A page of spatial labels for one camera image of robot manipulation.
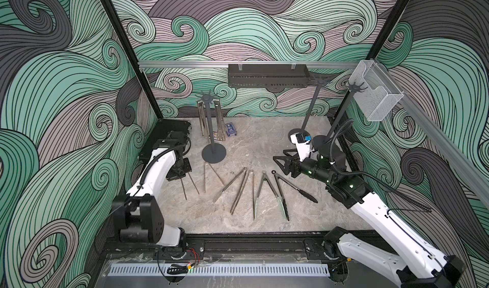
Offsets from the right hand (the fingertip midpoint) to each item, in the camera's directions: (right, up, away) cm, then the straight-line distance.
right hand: (277, 155), depth 68 cm
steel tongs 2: (-23, +10, +15) cm, 29 cm away
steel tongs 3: (-32, -8, +32) cm, 46 cm away
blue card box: (-20, +10, +45) cm, 50 cm away
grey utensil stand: (-29, -3, +35) cm, 46 cm away
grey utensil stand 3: (+33, +2, +39) cm, 51 cm away
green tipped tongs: (-2, -14, +25) cm, 28 cm away
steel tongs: (-30, +14, +11) cm, 34 cm away
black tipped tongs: (+5, -14, +25) cm, 29 cm away
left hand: (-40, -10, +14) cm, 43 cm away
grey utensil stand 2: (+22, +10, +36) cm, 44 cm away
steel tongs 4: (-20, -18, +22) cm, 35 cm away
